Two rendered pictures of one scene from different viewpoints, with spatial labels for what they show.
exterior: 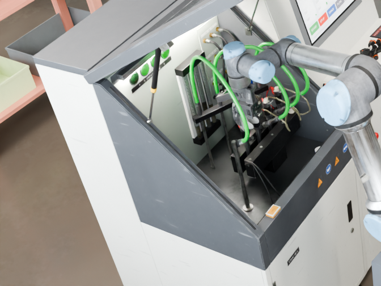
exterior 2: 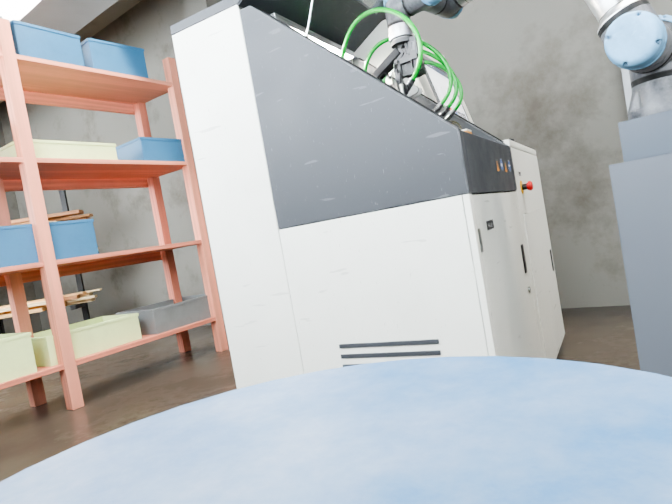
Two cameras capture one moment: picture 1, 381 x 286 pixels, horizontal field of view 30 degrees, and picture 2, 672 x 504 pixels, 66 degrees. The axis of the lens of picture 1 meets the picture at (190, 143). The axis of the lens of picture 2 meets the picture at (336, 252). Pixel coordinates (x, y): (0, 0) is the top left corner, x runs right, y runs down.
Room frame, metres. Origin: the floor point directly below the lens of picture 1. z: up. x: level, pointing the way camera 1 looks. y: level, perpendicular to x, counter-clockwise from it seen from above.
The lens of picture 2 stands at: (0.57, 0.55, 0.75)
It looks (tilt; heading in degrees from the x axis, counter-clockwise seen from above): 2 degrees down; 344
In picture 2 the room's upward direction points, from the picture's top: 10 degrees counter-clockwise
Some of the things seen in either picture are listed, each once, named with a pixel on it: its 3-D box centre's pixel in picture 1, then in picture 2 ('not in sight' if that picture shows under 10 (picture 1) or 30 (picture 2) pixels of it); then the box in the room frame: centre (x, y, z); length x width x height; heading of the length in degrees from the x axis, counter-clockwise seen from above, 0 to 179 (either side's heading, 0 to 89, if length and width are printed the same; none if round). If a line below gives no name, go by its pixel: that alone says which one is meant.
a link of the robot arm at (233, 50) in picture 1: (236, 59); (397, 9); (2.06, -0.22, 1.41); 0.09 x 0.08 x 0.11; 29
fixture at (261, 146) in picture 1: (267, 147); not in sight; (2.19, -0.29, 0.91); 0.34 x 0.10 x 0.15; 134
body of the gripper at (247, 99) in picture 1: (245, 98); (407, 59); (2.05, -0.22, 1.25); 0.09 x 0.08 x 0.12; 44
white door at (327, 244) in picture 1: (322, 269); (514, 303); (1.93, -0.38, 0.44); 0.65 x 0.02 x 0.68; 134
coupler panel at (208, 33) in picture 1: (217, 56); not in sight; (2.47, -0.19, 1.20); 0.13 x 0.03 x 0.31; 134
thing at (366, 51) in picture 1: (370, 51); not in sight; (2.52, -0.83, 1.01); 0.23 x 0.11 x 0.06; 134
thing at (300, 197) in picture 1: (307, 189); (486, 167); (1.94, -0.37, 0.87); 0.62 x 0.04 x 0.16; 134
